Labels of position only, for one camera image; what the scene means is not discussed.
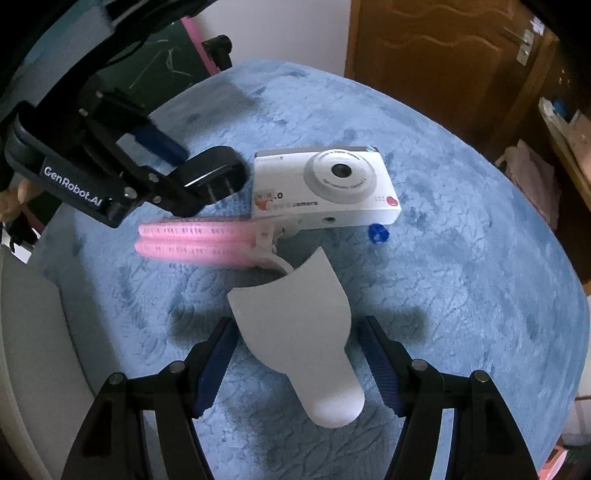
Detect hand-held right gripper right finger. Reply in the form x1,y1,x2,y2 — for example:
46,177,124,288
358,315,539,480

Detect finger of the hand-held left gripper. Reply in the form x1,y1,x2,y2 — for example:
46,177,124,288
78,76,189,167
88,120,204,217

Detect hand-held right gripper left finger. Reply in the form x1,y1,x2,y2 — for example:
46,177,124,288
60,316,238,480

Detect black plug adapter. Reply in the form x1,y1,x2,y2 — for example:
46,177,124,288
173,145,252,208

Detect white plastic scoop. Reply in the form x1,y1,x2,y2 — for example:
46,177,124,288
226,246,365,428

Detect person's left hand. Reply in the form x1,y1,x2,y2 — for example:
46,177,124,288
0,178,37,222

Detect pink hair clip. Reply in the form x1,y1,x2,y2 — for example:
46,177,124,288
135,217,296,278

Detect black chalkboard clamp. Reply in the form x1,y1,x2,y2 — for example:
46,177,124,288
202,34,233,72

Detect folded pink cloth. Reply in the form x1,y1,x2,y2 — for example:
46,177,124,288
496,138,561,232

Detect brown wooden wardrobe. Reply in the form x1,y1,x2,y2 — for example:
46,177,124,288
344,0,591,296

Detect green chalkboard with pink frame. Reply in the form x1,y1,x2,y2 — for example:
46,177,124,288
92,16,222,121

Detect white toy camera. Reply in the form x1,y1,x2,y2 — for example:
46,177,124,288
252,145,402,232

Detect silver door handle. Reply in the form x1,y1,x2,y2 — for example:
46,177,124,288
503,18,546,65

